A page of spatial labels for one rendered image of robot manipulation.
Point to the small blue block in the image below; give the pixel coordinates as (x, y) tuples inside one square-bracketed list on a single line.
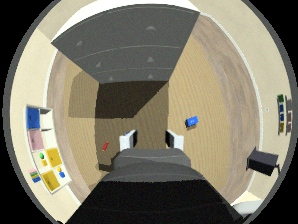
[(192, 121)]

